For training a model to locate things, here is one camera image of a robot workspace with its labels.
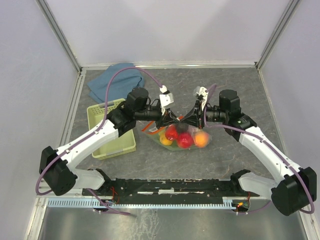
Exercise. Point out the small orange fruit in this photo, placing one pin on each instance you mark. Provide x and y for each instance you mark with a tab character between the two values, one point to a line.
164	141

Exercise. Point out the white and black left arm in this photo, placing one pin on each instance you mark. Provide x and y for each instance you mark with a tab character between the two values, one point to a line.
58	167

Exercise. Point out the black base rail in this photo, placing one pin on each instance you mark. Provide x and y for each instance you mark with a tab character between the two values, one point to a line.
171	191

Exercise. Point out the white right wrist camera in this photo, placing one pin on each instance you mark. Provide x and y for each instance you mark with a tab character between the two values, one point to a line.
201	93

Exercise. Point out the red apple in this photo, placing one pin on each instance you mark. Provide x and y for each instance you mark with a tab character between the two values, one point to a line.
185	140

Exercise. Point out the green lettuce leaves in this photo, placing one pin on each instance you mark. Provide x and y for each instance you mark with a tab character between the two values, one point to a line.
156	138

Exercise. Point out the clear zip top bag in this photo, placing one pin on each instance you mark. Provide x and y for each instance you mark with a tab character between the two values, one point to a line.
151	128

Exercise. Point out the blue cloth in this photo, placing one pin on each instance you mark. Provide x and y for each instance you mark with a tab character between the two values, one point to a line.
122	84

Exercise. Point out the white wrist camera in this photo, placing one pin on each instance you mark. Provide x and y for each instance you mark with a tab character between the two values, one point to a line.
166	99
201	93

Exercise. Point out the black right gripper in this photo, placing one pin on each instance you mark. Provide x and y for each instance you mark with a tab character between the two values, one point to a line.
195	117

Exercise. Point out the dark purple fruit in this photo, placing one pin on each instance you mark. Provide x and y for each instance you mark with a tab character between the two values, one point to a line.
181	128

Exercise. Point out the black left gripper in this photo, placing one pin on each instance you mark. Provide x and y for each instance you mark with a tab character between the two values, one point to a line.
169	118

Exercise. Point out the red pepper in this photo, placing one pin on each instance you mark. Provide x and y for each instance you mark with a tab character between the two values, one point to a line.
171	133

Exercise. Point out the pale green perforated basket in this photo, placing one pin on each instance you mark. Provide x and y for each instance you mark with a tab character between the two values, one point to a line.
120	146

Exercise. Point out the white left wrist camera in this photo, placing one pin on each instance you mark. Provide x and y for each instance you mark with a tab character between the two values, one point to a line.
166	99

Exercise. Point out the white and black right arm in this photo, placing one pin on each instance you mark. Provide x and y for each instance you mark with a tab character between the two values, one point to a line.
291	188

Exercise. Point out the orange peach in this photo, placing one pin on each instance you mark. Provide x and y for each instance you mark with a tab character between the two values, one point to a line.
201	139

